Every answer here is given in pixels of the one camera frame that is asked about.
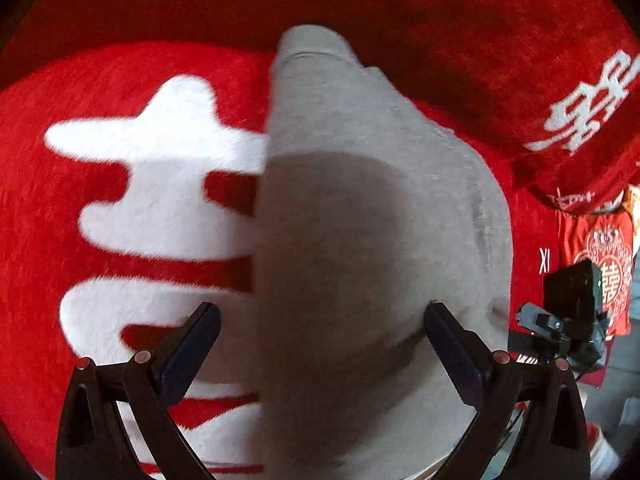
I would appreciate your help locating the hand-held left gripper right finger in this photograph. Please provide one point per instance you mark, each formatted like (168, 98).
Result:
(456, 355)

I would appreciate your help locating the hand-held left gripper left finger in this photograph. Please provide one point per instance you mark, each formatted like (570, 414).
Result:
(192, 355)

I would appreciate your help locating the grey fleece garment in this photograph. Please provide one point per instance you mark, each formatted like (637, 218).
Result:
(350, 235)

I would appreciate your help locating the red patterned cloth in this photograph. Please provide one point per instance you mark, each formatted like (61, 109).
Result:
(597, 240)

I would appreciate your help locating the white round object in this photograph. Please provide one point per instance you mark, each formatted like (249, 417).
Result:
(602, 452)

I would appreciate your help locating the red printed blanket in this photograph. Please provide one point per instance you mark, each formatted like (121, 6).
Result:
(150, 185)

